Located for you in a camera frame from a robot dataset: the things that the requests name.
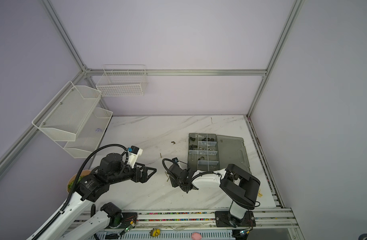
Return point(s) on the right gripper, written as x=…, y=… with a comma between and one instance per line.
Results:
x=173, y=183

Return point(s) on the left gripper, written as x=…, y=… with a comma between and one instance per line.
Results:
x=143, y=177

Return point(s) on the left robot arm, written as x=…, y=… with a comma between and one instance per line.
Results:
x=85, y=191

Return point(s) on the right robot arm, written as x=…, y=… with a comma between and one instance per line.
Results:
x=239, y=185

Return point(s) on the grey plastic organizer box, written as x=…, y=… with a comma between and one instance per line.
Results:
x=211, y=152

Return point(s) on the yellow small object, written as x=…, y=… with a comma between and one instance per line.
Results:
x=155, y=232

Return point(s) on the pink small object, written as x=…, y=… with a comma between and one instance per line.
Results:
x=196, y=236

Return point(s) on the upper white mesh shelf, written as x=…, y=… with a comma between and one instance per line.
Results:
x=63, y=119

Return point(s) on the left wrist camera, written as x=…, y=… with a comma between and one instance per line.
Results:
x=133, y=154

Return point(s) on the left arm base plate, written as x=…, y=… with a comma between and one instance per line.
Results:
x=123, y=220

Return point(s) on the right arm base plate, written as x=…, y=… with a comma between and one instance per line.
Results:
x=226, y=219

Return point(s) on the white wire basket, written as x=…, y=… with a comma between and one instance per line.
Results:
x=123, y=80

